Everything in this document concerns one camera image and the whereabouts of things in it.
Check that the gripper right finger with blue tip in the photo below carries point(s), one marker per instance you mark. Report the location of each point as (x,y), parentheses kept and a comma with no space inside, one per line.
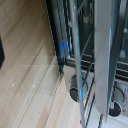
(102,60)

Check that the gripper left finger with blue tip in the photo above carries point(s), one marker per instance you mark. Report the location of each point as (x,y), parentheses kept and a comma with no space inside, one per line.
(59,36)

